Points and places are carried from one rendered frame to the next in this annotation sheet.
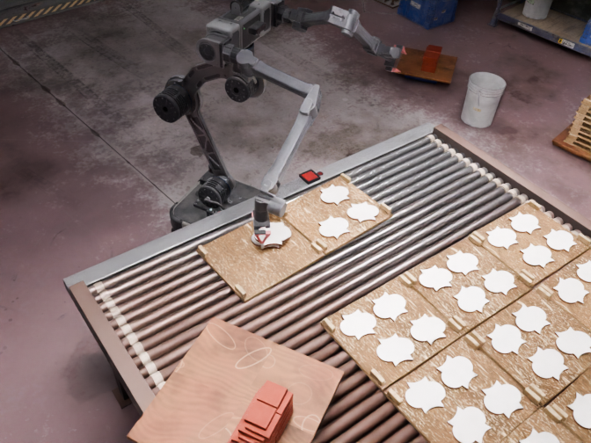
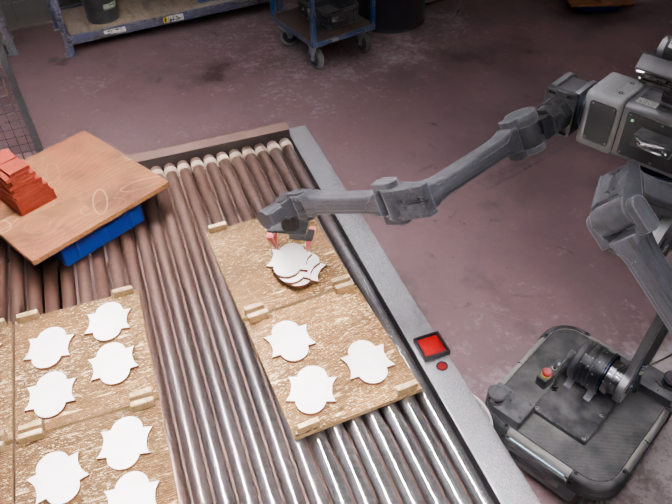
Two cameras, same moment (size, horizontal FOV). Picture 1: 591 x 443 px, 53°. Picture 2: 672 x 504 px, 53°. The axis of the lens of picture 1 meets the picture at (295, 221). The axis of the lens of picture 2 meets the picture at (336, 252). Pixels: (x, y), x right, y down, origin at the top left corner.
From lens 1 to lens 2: 2.75 m
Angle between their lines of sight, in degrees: 74
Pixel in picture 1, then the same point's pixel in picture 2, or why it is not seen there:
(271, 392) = (14, 165)
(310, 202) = (359, 327)
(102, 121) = not seen: outside the picture
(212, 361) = (116, 176)
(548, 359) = not seen: outside the picture
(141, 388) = (143, 157)
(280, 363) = (79, 217)
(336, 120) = not seen: outside the picture
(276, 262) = (251, 268)
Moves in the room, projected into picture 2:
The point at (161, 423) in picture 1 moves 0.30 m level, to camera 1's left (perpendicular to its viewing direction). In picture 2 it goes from (80, 145) to (125, 104)
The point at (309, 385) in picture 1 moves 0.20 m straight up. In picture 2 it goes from (39, 232) to (16, 180)
